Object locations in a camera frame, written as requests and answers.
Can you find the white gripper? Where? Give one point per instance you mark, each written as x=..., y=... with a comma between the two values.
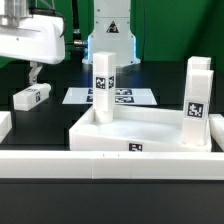
x=38, y=38

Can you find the white desk top tray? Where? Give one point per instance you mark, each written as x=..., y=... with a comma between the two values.
x=137, y=129

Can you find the white front fence bar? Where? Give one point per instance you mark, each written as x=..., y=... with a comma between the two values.
x=111, y=165

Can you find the white marker base bracket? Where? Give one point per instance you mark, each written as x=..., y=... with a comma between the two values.
x=126, y=96

